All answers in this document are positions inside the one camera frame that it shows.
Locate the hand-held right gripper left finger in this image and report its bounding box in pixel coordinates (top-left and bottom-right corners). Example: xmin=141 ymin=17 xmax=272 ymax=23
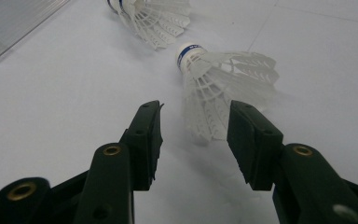
xmin=73 ymin=100 xmax=164 ymax=224

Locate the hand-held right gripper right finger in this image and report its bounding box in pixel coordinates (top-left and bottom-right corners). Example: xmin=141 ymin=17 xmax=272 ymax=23
xmin=227 ymin=100 xmax=358 ymax=224

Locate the white shuttlecock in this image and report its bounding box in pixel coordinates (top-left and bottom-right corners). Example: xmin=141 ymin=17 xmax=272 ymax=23
xmin=106 ymin=0 xmax=192 ymax=50
xmin=175 ymin=42 xmax=281 ymax=147

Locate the clear plastic bin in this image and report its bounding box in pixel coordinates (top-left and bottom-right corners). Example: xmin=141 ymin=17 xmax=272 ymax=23
xmin=0 ymin=0 xmax=72 ymax=64

